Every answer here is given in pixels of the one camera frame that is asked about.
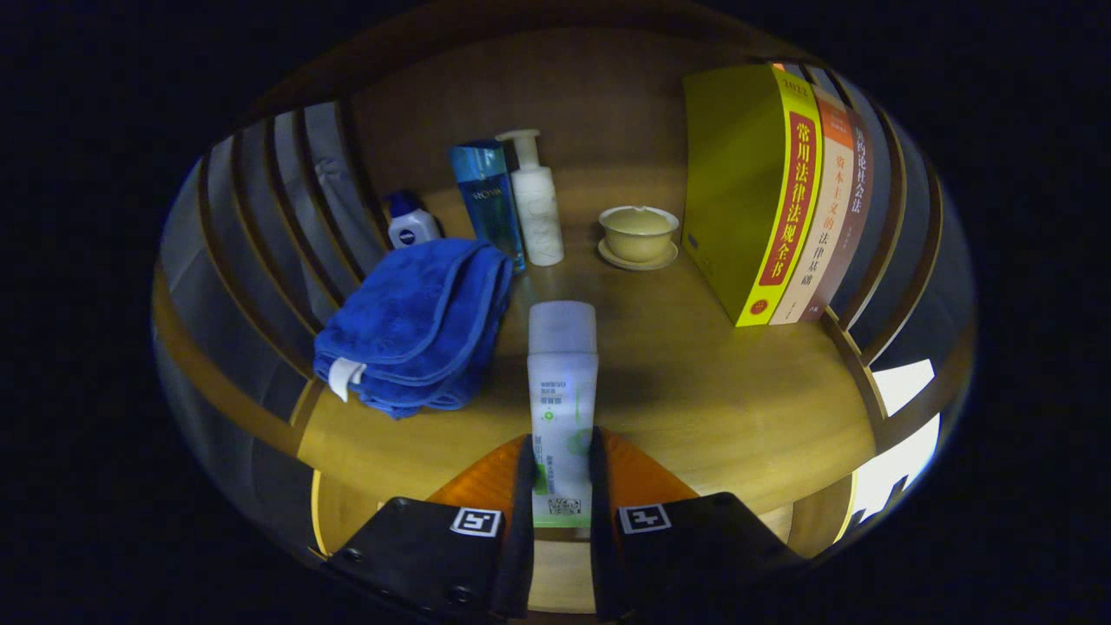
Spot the brown book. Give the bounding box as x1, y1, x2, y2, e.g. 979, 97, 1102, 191
799, 104, 876, 324

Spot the beige lidded teacup with saucer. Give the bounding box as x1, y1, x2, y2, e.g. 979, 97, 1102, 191
597, 205, 680, 272

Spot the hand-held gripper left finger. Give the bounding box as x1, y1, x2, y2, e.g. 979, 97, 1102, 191
325, 434, 536, 619

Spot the small white bottle blue cap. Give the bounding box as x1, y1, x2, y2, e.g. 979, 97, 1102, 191
385, 190, 442, 250

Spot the cream and orange book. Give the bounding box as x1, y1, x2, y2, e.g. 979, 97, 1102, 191
769, 85, 856, 326

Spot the wooden cabinet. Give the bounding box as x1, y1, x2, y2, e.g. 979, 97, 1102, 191
152, 9, 977, 556

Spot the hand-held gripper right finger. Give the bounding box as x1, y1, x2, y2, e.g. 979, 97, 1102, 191
588, 425, 804, 619

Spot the wooden countertop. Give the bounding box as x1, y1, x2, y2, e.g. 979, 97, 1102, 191
295, 165, 878, 517

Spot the folded blue towel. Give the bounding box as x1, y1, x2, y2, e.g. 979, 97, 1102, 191
312, 238, 515, 420

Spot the white pump bottle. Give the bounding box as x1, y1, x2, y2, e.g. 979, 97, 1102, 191
496, 129, 565, 267

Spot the white tube with green print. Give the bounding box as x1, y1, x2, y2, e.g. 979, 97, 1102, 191
527, 300, 600, 529

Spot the teal blue bottle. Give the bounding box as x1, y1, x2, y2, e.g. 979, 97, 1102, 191
448, 140, 527, 273

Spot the yellow book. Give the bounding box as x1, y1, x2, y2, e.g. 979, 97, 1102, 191
681, 63, 823, 328

